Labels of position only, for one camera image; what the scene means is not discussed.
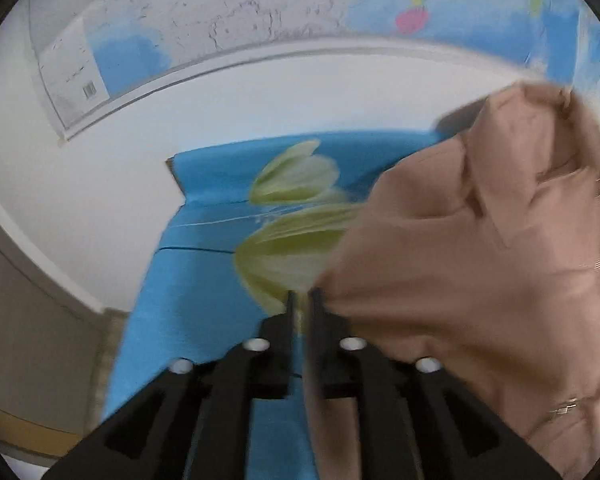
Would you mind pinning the blue floral bed sheet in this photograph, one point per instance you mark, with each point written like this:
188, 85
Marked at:
200, 300

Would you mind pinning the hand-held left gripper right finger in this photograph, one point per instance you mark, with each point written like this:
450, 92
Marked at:
317, 310

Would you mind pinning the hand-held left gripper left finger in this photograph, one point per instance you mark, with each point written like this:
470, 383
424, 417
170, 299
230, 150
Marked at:
292, 310

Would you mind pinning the pink jacket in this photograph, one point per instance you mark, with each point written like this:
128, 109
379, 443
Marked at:
460, 270

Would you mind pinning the wall map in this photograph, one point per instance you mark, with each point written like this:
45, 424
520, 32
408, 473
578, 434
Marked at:
240, 15

